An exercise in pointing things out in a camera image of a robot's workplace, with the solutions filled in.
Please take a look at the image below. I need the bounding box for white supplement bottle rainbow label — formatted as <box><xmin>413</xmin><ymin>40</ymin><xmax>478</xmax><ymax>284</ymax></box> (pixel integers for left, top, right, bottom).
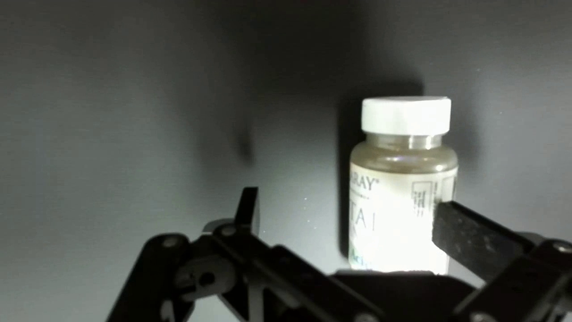
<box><xmin>347</xmin><ymin>94</ymin><xmax>460</xmax><ymax>277</ymax></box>

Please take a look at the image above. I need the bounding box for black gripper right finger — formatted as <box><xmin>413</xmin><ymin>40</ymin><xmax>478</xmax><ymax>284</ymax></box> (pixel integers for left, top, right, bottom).
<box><xmin>431</xmin><ymin>198</ymin><xmax>572</xmax><ymax>322</ymax></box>

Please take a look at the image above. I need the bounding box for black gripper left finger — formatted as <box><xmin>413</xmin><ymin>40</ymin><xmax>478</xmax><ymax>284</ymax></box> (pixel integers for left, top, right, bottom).
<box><xmin>106</xmin><ymin>185</ymin><xmax>383</xmax><ymax>322</ymax></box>

